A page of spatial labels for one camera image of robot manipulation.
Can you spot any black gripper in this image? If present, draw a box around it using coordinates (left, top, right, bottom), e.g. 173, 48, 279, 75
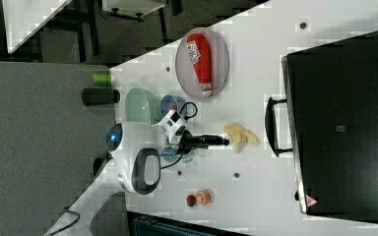
178, 130, 229, 154

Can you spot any yellow plush banana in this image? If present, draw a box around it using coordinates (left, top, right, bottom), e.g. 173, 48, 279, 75
223, 123, 260, 153

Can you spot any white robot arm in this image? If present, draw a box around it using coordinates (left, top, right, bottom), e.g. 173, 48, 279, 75
106, 122, 229, 195

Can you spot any orange slice toy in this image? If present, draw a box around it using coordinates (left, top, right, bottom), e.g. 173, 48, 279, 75
196, 189, 211, 206

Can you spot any red ball in bowl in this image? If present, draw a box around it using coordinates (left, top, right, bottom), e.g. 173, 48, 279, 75
169, 105, 178, 111

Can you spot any small red toy fruit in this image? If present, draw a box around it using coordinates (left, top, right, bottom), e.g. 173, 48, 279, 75
186, 195, 197, 207

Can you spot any blue bowl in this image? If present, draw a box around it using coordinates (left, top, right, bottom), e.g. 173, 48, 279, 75
160, 94, 187, 117

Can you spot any grey round plate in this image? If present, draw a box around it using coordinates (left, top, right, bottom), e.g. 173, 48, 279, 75
175, 28, 229, 100

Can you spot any green perforated colander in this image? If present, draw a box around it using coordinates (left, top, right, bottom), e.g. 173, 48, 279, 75
125, 88, 161, 124

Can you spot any red plush ketchup bottle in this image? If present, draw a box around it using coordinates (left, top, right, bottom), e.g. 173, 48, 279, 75
186, 33, 213, 97

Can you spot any black toaster oven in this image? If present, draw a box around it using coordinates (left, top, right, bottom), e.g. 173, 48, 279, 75
281, 30, 378, 223

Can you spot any black cylinder container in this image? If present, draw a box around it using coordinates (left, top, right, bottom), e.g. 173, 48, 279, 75
82, 88, 120, 106

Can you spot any green cup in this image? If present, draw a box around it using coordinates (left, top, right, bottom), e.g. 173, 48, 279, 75
93, 73, 114, 84

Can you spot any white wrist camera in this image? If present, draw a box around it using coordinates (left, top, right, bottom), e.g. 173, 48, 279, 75
157, 110, 187, 138

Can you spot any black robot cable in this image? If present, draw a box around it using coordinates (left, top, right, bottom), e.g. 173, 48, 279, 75
160, 101, 199, 170

